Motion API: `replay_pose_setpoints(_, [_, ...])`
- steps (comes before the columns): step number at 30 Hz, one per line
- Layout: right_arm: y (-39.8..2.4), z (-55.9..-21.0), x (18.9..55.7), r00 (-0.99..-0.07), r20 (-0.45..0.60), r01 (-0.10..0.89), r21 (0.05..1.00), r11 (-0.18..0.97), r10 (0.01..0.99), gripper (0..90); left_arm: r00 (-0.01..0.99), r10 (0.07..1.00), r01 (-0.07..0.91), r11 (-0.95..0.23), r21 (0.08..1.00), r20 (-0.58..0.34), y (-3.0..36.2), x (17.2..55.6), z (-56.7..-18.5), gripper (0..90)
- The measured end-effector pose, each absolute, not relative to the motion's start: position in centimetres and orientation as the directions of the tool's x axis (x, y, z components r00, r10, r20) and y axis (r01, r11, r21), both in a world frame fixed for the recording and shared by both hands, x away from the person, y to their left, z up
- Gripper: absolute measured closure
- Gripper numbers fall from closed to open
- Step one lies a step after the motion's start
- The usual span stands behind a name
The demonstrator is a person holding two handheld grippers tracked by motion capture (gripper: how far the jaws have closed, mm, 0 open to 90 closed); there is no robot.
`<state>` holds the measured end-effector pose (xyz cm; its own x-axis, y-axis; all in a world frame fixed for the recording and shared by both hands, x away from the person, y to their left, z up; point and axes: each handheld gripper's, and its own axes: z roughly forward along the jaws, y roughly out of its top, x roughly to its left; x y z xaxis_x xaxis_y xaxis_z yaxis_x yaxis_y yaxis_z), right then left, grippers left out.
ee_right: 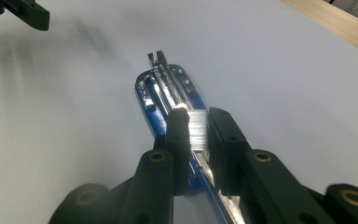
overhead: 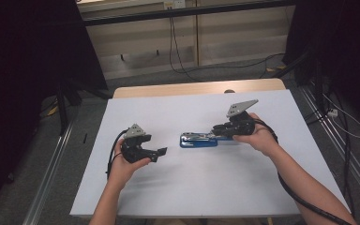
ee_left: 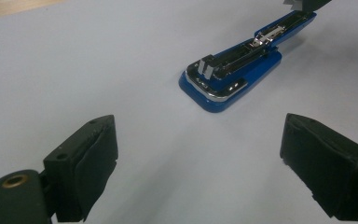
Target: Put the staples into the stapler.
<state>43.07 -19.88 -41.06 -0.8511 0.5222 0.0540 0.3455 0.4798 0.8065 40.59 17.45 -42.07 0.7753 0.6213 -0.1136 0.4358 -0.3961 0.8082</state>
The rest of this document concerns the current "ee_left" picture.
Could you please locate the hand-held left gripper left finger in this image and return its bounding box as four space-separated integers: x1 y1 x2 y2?
42 114 119 223

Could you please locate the blue stapler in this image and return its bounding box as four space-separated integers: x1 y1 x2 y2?
178 10 318 114

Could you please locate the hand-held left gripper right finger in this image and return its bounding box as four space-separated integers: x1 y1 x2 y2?
279 112 358 222

